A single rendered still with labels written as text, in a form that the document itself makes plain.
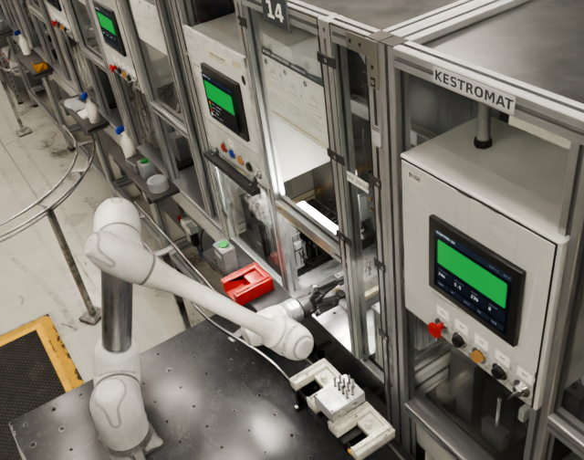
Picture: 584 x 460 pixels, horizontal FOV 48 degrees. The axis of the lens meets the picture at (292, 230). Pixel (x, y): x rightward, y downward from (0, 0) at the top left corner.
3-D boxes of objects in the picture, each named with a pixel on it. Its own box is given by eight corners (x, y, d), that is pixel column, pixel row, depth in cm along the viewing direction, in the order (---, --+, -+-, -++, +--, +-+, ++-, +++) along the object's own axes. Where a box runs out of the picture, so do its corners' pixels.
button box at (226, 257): (217, 266, 260) (211, 243, 253) (234, 258, 263) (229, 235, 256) (226, 277, 255) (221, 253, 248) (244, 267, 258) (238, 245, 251)
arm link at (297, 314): (290, 313, 212) (306, 306, 215) (276, 298, 219) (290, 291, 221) (292, 333, 218) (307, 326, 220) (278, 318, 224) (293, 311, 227)
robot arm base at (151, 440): (119, 483, 214) (115, 474, 211) (97, 437, 230) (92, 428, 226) (170, 453, 221) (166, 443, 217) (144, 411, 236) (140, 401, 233)
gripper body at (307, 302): (305, 324, 220) (328, 312, 224) (303, 306, 215) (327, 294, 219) (293, 312, 226) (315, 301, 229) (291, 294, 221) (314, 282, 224)
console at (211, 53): (203, 147, 245) (174, 26, 217) (267, 120, 256) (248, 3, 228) (260, 193, 215) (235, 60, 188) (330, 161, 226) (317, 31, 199)
